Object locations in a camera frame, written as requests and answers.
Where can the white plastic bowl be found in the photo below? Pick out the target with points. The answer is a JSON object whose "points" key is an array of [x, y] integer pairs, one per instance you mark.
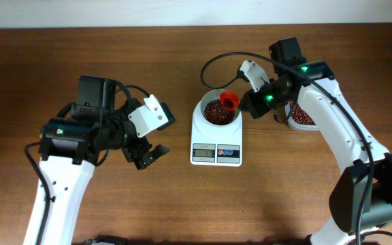
{"points": [[211, 96]]}

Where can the clear plastic bean container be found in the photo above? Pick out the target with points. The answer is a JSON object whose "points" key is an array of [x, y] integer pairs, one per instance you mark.
{"points": [[299, 120]]}

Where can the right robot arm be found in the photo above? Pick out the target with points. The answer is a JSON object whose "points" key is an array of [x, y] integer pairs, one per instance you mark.
{"points": [[361, 202]]}

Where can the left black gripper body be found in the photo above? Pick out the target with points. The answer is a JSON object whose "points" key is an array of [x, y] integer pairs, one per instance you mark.
{"points": [[126, 138]]}

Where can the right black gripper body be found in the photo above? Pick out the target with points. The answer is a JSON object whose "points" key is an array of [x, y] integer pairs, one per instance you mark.
{"points": [[250, 105]]}

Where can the white digital kitchen scale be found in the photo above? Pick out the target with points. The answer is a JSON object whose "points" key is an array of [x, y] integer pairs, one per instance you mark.
{"points": [[215, 147]]}

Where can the red adzuki beans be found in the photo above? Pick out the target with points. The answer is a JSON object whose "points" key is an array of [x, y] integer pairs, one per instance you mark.
{"points": [[217, 114]]}

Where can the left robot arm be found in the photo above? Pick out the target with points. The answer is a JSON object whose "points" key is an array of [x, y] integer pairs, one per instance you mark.
{"points": [[103, 118]]}

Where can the orange measuring scoop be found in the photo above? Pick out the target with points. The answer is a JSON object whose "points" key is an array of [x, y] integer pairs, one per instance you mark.
{"points": [[230, 100]]}

